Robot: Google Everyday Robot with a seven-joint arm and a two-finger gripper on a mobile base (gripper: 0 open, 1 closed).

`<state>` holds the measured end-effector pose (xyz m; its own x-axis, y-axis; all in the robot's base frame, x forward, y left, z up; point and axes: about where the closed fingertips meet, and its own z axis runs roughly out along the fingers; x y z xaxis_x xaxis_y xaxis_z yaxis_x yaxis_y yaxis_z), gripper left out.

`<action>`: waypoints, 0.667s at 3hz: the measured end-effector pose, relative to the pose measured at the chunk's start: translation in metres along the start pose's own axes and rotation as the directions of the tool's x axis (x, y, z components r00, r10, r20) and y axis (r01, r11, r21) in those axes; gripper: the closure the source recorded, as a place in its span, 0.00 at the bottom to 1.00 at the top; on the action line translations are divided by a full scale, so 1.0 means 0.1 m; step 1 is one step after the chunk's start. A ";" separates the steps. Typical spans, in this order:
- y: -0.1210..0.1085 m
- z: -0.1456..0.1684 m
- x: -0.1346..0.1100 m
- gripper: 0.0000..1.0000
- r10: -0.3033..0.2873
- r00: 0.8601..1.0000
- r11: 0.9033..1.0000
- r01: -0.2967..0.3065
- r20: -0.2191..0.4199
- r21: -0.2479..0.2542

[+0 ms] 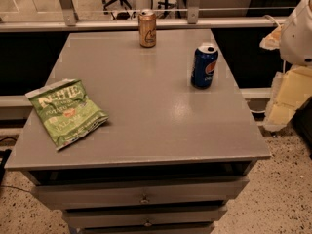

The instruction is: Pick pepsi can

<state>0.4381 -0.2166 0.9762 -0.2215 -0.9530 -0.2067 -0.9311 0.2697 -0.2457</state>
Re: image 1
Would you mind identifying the grey drawer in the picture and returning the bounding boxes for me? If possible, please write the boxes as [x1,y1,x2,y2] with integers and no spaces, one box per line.
[31,175,249,210]
[63,206,227,228]

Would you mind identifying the upper grey drawer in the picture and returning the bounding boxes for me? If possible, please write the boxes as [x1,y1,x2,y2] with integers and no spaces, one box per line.
[31,175,249,210]

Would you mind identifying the gold soda can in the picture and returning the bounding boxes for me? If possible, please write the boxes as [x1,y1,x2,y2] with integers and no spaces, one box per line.
[138,9,156,48]

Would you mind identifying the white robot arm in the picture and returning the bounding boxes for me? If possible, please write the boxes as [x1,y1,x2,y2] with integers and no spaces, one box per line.
[259,0,312,132]

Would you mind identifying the grey drawer cabinet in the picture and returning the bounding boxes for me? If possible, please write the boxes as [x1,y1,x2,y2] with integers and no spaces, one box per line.
[7,29,270,234]

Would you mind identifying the black cable on floor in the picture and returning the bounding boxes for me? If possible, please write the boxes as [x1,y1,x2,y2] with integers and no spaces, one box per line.
[0,136,32,193]

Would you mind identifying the lower grey drawer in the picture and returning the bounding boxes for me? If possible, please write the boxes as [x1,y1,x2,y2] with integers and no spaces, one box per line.
[63,206,227,228]

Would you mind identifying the green chips bag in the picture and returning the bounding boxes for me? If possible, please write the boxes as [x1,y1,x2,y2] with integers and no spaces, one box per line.
[26,79,108,151]

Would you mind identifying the metal railing frame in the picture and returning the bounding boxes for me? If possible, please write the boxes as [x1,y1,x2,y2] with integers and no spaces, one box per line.
[0,0,300,32]

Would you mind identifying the blue pepsi can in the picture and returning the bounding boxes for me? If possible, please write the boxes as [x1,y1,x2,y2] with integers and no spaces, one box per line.
[191,42,218,89]

